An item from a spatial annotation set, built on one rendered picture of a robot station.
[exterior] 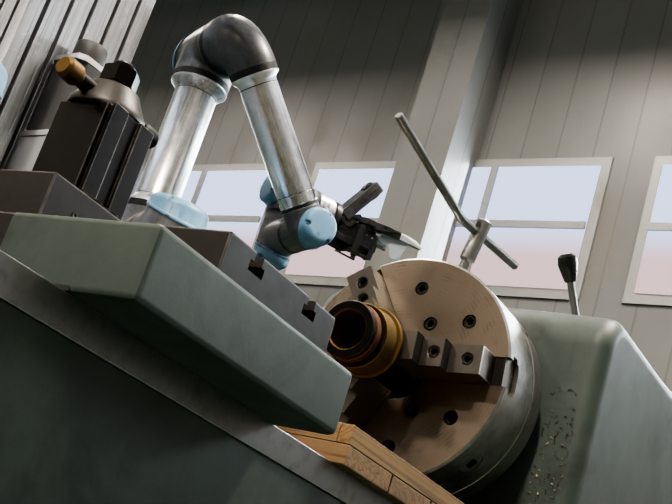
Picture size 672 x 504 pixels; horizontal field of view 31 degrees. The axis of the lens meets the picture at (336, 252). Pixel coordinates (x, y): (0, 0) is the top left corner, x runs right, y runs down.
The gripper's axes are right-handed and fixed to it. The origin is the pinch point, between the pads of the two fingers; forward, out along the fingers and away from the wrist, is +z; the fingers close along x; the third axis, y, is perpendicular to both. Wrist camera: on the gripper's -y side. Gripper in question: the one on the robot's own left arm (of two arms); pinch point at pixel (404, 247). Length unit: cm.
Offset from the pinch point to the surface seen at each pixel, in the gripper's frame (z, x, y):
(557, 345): -24, 91, 27
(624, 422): -10, 92, 33
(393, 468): -60, 117, 54
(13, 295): -109, 142, 55
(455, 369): -44, 98, 38
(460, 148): 175, -285, -138
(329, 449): -70, 120, 55
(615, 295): 225, -195, -81
